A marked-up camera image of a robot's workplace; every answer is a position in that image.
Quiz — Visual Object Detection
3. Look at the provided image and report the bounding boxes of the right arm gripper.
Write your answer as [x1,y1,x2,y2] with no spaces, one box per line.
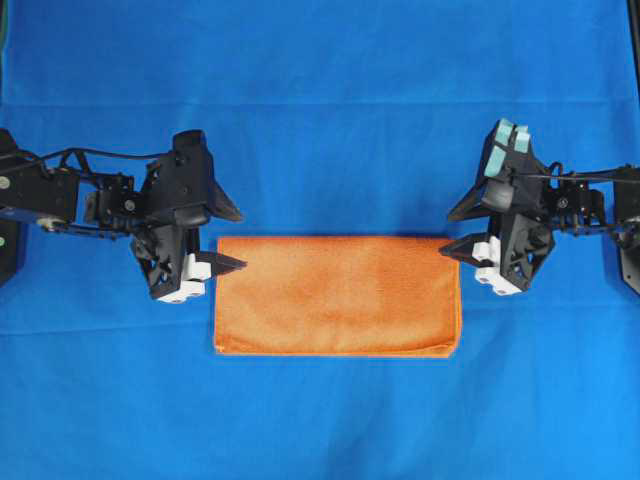
[439,214,555,296]

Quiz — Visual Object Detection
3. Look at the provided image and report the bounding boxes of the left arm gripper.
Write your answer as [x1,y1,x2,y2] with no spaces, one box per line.
[130,225,247,304]

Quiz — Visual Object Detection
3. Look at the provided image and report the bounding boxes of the orange towel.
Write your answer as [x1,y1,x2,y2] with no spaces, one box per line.
[213,236,462,358]

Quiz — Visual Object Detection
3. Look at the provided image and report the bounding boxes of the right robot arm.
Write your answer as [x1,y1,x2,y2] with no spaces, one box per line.
[439,164,639,296]

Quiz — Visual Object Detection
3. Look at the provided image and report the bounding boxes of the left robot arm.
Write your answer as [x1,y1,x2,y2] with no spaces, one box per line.
[1,130,247,304]

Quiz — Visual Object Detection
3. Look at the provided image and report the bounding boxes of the blue table cloth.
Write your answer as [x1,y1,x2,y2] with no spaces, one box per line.
[1,1,639,479]

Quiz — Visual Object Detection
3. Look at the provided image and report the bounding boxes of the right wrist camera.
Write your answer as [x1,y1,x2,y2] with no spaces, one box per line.
[447,118,550,221]

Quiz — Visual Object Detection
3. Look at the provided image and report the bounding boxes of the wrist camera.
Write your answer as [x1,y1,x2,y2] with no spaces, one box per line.
[141,130,243,228]
[447,118,550,221]

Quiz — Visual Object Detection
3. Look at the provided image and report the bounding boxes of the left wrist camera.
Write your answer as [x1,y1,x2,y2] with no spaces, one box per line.
[141,130,243,228]

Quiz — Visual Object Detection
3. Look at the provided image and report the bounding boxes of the right camera cable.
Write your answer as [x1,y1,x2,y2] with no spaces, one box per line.
[509,164,640,182]

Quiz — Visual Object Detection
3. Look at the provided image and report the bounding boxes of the camera cable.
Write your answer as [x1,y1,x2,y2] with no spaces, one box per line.
[0,147,166,174]
[509,164,640,182]

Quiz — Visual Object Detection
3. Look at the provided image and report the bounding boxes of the left camera cable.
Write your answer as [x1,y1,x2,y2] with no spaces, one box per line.
[0,147,166,174]

